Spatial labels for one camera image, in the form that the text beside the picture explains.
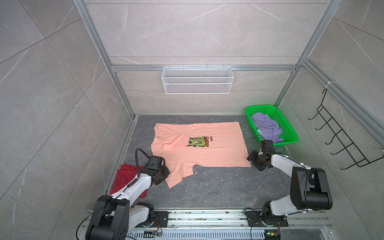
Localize salmon pink t shirt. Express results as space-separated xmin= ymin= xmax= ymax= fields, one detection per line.
xmin=151 ymin=122 xmax=251 ymax=188

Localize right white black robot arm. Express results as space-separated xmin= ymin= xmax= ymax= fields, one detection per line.
xmin=247 ymin=152 xmax=333 ymax=227

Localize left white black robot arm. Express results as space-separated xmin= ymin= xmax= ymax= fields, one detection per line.
xmin=85 ymin=165 xmax=170 ymax=240

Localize purple t shirt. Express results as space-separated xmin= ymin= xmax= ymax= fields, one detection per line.
xmin=251 ymin=113 xmax=284 ymax=143

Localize folded dark red t shirt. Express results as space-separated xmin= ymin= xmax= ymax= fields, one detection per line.
xmin=110 ymin=164 xmax=138 ymax=198

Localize green plastic laundry basket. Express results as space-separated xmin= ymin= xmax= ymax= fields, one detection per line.
xmin=245 ymin=105 xmax=299 ymax=147

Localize left black corrugated cable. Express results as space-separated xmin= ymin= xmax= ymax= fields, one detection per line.
xmin=134 ymin=147 xmax=151 ymax=179

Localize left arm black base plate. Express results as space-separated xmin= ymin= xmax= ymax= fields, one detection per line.
xmin=145 ymin=211 xmax=170 ymax=228

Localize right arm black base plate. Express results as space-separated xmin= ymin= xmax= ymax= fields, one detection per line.
xmin=244 ymin=209 xmax=289 ymax=228

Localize aluminium rail base frame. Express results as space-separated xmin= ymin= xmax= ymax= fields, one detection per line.
xmin=126 ymin=209 xmax=338 ymax=240

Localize black wire hook rack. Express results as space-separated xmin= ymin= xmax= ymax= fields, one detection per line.
xmin=308 ymin=89 xmax=384 ymax=171

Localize white wire mesh shelf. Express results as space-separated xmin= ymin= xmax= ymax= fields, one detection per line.
xmin=162 ymin=67 xmax=234 ymax=95

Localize aluminium frame profiles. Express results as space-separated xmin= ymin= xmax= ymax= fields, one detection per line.
xmin=72 ymin=0 xmax=384 ymax=145

